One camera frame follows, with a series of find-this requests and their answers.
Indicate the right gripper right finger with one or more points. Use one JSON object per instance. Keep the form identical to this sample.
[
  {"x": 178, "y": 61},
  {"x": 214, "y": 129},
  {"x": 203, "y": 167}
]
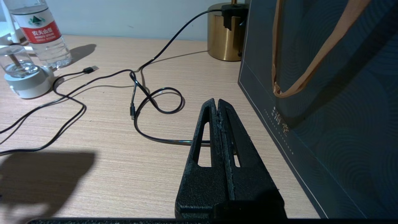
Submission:
[{"x": 252, "y": 189}]

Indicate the brass desk lamp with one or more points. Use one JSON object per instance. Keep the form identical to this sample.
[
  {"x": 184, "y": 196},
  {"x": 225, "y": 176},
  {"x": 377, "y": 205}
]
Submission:
[{"x": 224, "y": 43}]

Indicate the water bottle red cap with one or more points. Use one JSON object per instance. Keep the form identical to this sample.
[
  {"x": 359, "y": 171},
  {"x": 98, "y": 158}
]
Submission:
[{"x": 40, "y": 34}]

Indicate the black box with gold trim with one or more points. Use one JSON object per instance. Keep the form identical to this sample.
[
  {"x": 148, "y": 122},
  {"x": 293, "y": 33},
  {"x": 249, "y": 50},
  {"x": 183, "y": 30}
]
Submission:
[{"x": 326, "y": 109}]

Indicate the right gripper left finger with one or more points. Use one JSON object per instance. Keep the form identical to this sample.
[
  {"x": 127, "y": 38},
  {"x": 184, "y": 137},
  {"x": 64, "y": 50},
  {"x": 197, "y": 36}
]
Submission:
[{"x": 199, "y": 186}]

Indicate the small white clear humidifier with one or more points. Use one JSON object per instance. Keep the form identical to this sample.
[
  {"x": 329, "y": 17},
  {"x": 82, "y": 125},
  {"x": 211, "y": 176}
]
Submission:
[{"x": 26, "y": 81}]

